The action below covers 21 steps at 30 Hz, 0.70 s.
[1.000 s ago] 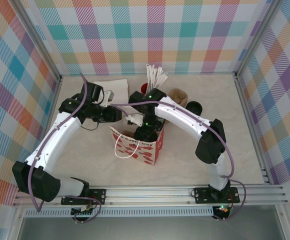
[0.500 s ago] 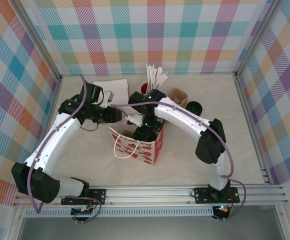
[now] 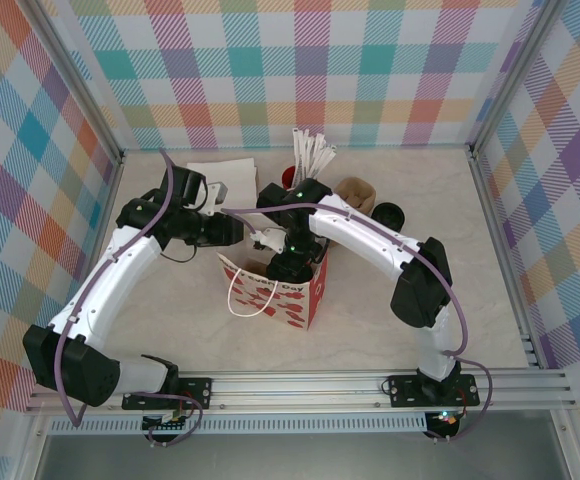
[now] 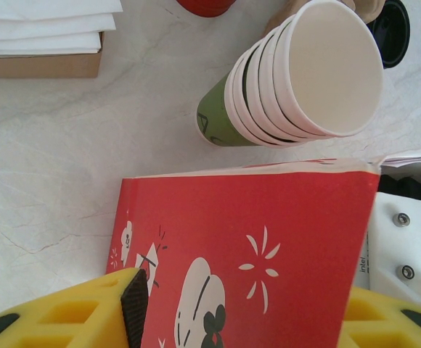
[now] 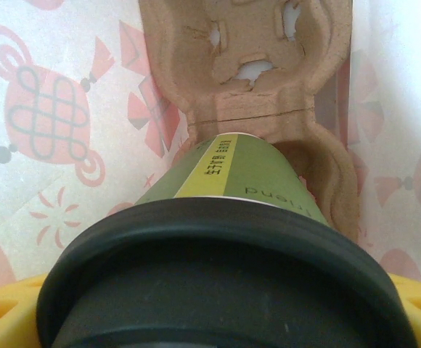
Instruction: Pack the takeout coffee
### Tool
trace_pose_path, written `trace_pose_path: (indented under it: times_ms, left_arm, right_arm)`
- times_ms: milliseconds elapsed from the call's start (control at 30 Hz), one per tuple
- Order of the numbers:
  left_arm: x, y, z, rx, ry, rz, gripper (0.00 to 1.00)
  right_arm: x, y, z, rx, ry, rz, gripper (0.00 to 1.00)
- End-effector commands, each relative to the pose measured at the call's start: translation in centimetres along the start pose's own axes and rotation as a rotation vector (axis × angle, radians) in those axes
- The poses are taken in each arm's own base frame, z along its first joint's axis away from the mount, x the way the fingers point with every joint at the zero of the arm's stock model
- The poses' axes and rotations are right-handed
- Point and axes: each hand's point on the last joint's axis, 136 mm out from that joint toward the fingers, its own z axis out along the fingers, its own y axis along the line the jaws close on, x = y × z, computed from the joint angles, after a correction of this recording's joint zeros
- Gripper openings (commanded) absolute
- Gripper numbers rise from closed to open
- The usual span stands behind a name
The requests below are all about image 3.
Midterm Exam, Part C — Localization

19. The red white paper gift bag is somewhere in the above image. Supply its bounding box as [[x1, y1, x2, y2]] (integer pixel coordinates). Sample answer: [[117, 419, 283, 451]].
[[217, 249, 330, 332]]

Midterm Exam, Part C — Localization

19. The white paper napkin stack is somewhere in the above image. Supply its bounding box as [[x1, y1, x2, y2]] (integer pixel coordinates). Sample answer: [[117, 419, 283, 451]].
[[185, 158, 261, 216]]

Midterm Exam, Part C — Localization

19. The black plastic cup lid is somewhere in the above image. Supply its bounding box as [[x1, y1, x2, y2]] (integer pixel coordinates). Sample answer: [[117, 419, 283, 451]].
[[372, 201, 406, 232]]

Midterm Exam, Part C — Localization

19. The small green circuit board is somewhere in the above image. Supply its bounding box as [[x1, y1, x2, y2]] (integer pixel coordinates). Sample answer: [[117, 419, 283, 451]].
[[142, 408, 192, 434]]

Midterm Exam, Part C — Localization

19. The grey metal base panel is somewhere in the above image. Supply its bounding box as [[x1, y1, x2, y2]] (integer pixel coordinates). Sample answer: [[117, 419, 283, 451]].
[[29, 432, 571, 480]]

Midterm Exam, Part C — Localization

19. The circuit board with lit LEDs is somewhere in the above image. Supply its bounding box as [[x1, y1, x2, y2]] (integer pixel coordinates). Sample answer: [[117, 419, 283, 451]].
[[427, 409, 460, 430]]

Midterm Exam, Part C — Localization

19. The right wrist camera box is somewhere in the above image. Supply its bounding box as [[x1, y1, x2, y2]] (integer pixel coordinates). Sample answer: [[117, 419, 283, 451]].
[[252, 227, 286, 251]]

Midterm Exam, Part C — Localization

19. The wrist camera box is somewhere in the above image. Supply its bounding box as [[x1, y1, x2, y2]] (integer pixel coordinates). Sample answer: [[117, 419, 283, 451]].
[[202, 180, 230, 211], [252, 227, 286, 251]]

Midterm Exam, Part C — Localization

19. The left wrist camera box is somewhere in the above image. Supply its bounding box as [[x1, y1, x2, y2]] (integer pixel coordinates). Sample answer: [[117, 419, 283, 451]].
[[202, 180, 230, 211]]

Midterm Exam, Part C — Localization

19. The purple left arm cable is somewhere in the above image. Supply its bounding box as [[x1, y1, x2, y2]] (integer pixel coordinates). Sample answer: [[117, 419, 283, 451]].
[[54, 148, 204, 446]]

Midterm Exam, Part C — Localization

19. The aluminium side rail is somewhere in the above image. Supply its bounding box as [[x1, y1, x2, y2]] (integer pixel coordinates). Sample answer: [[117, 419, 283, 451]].
[[469, 147, 541, 371], [97, 149, 127, 236]]

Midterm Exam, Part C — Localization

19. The aluminium mounting rail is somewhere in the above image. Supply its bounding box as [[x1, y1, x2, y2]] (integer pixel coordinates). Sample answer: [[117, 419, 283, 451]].
[[24, 367, 579, 415]]

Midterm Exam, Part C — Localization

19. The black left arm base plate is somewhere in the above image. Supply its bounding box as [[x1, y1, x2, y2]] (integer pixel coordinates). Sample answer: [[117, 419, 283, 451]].
[[122, 377, 214, 412]]

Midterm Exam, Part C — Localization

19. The aluminium frame post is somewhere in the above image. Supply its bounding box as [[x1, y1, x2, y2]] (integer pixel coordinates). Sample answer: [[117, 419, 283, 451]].
[[28, 0, 126, 164], [468, 0, 569, 151]]

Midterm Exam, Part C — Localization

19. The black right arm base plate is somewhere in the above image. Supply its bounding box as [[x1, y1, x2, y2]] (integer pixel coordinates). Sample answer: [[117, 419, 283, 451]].
[[387, 372, 481, 409]]

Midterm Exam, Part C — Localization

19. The perforated metal cable tray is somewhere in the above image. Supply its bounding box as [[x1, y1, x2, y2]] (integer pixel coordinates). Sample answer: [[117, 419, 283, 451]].
[[47, 413, 429, 435]]

